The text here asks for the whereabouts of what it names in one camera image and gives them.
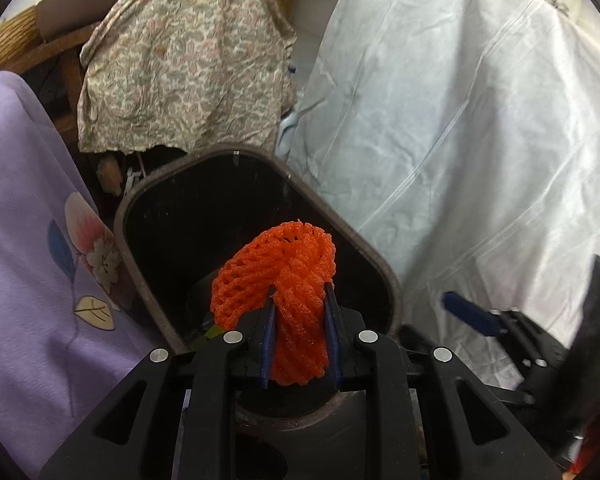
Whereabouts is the orange foam fruit net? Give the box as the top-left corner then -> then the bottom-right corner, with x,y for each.
210,221 -> 336,386

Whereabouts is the brown plastic trash bin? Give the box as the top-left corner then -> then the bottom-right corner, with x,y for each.
114,146 -> 400,426

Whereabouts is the white sheet cover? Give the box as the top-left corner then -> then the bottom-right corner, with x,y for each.
285,0 -> 600,391

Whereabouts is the purple floral tablecloth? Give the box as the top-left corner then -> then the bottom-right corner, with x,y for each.
0,72 -> 155,479

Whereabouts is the paisley patterned cloth cover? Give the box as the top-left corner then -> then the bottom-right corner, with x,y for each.
78,0 -> 297,153

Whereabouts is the dark wooden counter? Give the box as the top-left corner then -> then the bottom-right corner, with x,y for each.
0,22 -> 102,151

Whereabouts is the woven wicker basin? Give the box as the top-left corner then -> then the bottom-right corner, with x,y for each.
0,6 -> 43,70

